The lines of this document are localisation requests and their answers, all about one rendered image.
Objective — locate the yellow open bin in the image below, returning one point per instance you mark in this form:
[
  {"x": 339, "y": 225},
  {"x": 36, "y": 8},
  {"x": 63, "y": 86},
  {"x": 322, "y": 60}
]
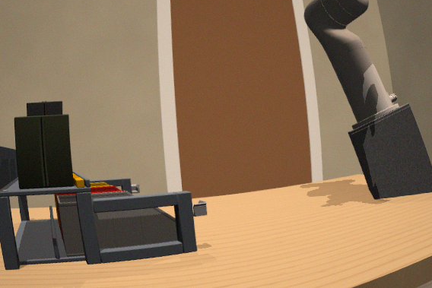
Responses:
[{"x": 96, "y": 184}]

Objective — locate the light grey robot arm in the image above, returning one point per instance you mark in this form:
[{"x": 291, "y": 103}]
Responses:
[{"x": 327, "y": 19}]

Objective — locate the yellow long thin bar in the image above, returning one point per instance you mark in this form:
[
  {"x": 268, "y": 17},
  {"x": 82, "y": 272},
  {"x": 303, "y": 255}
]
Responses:
[{"x": 78, "y": 182}]

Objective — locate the dark grey metal shelf frame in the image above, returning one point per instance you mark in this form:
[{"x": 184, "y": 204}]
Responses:
[{"x": 37, "y": 244}]

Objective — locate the red bin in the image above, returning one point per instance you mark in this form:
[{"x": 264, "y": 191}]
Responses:
[{"x": 96, "y": 190}]

